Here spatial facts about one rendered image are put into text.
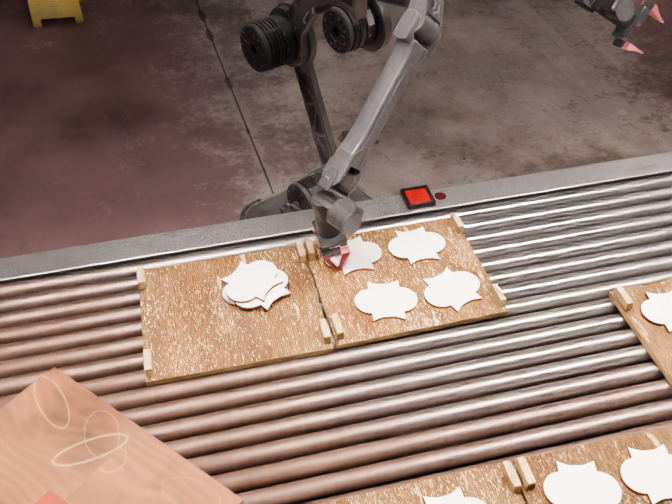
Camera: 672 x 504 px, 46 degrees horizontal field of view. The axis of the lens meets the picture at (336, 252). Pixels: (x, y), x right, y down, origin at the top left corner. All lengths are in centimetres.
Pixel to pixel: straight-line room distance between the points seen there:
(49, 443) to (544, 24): 423
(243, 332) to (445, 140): 241
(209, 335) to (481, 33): 354
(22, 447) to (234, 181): 237
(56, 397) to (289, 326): 52
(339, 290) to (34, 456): 77
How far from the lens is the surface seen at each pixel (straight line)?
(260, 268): 192
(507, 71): 466
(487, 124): 419
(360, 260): 195
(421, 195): 218
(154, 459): 152
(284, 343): 178
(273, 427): 167
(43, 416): 163
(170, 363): 178
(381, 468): 161
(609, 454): 170
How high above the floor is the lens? 229
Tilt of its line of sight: 43 degrees down
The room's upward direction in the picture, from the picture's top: straight up
